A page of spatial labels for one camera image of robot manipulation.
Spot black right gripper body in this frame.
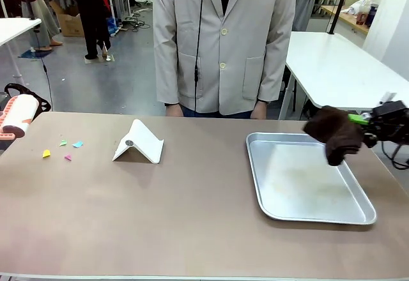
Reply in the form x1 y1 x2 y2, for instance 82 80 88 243
370 100 409 142

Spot dark brown cloth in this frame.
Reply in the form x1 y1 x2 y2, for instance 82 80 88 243
302 105 366 167

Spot pink and white lint roller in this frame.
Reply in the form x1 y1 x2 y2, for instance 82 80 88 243
0 93 40 142

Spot person's left forearm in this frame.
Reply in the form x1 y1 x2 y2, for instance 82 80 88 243
255 34 297 103

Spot person's right forearm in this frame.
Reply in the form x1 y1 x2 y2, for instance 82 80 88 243
152 34 180 105

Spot person's left hand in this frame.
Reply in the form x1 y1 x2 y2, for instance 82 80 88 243
251 101 268 120

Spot person's right hand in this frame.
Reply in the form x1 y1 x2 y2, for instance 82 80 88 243
164 103 185 118

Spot large white table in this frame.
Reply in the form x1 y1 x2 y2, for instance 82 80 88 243
278 31 409 121

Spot silver metal tray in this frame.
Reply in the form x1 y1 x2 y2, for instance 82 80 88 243
245 132 378 225

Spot wooden workbench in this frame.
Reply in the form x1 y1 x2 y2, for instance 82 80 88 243
320 4 371 36

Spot dark bottle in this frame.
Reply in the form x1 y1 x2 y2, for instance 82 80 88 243
364 4 378 28

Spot white plastic bag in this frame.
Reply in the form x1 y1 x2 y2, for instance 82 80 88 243
341 0 373 16

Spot black slanted pole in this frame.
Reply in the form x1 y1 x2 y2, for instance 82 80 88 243
328 0 353 35

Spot person in grey clothes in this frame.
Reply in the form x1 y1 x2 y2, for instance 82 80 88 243
295 0 333 33

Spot blue jeans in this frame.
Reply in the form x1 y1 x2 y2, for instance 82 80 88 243
182 107 254 120

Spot person in beige jacket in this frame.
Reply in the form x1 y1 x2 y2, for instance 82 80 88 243
152 0 298 118

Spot white folding stand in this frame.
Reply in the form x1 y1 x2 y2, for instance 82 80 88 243
111 118 165 165

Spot person in black trousers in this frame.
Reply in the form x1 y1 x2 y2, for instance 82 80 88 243
70 0 113 61

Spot cardboard box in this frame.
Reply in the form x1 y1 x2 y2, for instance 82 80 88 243
50 0 86 38

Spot blue floor mat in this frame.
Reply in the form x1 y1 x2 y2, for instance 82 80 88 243
17 48 54 61

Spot person in grey skirt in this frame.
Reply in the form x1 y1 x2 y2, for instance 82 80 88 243
12 0 64 51

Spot small white table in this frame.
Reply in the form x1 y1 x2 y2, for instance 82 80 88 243
0 17 43 86

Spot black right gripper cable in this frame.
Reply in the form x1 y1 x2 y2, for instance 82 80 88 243
381 139 409 171

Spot black thin hanging cable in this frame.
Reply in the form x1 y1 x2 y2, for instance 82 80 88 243
193 0 205 115

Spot black cable from small table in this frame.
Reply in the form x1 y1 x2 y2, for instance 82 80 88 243
31 27 54 111

